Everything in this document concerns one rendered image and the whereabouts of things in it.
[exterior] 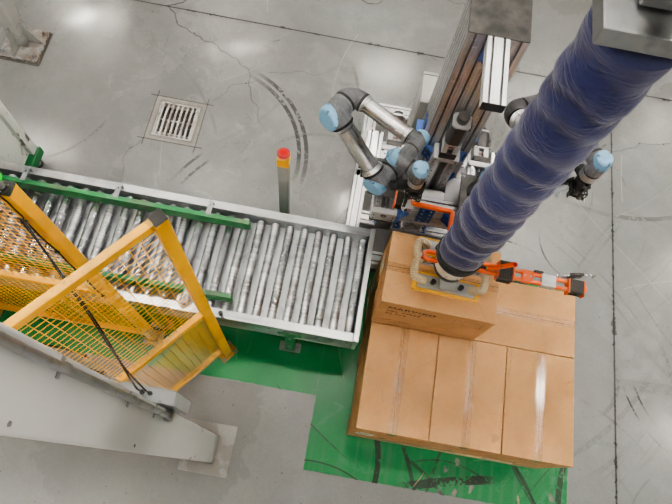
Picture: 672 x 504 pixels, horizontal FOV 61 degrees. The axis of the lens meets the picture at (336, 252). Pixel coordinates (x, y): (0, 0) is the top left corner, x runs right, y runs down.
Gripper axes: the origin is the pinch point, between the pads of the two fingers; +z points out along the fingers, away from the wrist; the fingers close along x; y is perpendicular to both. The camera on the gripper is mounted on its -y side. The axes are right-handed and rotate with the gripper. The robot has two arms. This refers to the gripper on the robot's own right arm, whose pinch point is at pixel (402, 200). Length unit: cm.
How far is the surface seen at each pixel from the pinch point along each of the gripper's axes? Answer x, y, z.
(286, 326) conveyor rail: -61, -46, 59
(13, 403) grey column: -134, -74, -156
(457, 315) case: -45, 40, 24
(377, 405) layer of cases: -92, 12, 64
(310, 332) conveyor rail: -62, -33, 59
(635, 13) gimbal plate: -36, 23, -169
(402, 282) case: -33.9, 9.4, 24.2
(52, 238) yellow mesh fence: -74, -129, -58
